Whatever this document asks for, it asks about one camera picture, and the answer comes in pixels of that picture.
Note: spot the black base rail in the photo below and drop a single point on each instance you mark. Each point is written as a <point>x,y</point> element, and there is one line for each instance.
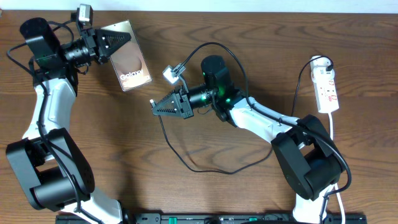
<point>156,218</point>

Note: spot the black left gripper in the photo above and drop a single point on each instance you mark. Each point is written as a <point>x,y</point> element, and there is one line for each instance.
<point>90,38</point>

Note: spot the white power strip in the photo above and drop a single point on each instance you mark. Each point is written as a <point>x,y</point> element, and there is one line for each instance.
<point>323,78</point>

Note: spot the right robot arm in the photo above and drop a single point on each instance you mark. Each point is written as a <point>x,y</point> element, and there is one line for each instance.
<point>310,161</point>

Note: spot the Galaxy S25 Ultra smartphone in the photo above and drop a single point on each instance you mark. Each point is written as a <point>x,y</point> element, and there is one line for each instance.
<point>128,61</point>

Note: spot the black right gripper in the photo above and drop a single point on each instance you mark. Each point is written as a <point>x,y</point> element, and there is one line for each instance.
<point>179,109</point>

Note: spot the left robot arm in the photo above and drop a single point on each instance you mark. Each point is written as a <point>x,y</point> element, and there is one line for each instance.
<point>52,171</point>

